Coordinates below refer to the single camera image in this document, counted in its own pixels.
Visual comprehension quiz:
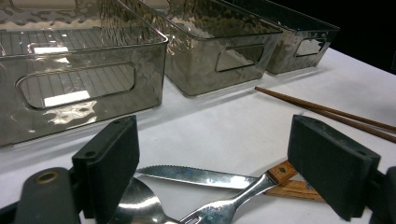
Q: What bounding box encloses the smoky clear plastic bin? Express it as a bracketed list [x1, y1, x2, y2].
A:
[218, 0, 341, 76]
[0, 0, 169, 147]
[120, 0, 284, 97]

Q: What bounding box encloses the wooden-handled steel knife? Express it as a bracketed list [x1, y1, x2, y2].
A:
[134, 164, 327, 203]

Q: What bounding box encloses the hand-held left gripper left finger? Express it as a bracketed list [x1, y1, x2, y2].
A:
[71, 114, 141, 224]

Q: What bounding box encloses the brown wooden chopstick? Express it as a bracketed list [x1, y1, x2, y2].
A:
[254, 86, 396, 133]
[292, 101, 396, 145]

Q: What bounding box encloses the wooden-handled steel fork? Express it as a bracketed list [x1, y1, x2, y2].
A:
[178, 159, 299, 224]

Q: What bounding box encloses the steel spoon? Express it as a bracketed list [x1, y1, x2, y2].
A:
[108, 176, 180, 224]

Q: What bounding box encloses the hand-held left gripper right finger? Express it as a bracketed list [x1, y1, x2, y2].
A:
[286, 114, 382, 222]

